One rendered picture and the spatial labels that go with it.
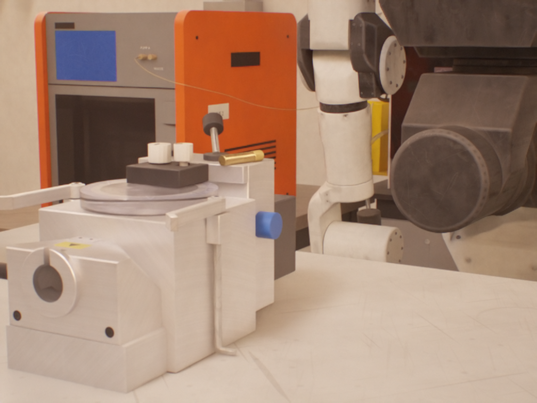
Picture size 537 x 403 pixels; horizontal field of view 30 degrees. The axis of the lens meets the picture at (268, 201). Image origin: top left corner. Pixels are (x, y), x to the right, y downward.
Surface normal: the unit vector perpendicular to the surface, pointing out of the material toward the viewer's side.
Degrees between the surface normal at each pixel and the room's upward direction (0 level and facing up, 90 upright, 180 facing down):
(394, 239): 90
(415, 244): 90
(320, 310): 0
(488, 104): 45
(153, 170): 90
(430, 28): 105
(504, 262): 100
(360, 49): 93
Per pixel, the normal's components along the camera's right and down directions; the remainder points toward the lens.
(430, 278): 0.00, -0.99
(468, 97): -0.36, -0.59
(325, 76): -0.48, -0.18
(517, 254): -0.51, 0.32
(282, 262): 0.88, 0.08
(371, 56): 0.25, 0.17
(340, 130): -0.25, 0.35
